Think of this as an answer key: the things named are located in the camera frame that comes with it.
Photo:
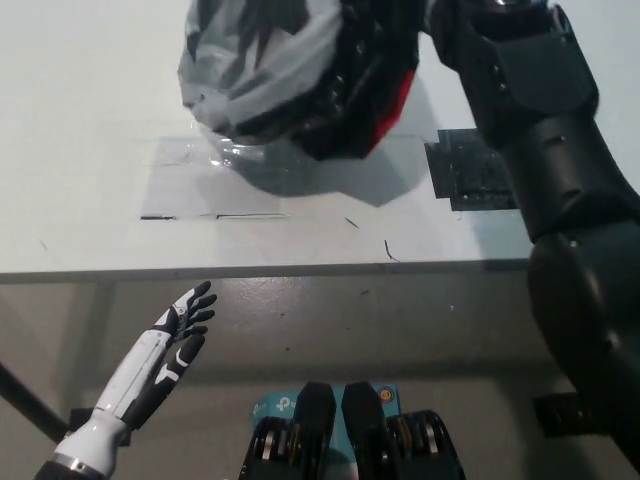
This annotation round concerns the dark right robot hand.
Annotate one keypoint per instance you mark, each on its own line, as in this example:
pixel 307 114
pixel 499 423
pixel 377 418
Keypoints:
pixel 390 15

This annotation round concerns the teal router box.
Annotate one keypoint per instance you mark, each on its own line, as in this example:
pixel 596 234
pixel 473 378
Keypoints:
pixel 270 406

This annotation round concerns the black tape patch on table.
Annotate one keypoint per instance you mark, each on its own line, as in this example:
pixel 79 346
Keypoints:
pixel 460 170

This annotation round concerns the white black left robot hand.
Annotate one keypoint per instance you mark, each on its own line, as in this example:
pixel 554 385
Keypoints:
pixel 155 355

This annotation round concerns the black table leg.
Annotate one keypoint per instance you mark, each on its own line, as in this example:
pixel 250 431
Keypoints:
pixel 25 400

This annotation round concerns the grey black plastic bag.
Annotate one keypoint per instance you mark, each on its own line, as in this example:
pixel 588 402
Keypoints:
pixel 240 65

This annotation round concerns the clear tape patch on table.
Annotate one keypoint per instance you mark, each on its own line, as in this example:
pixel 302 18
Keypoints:
pixel 170 185

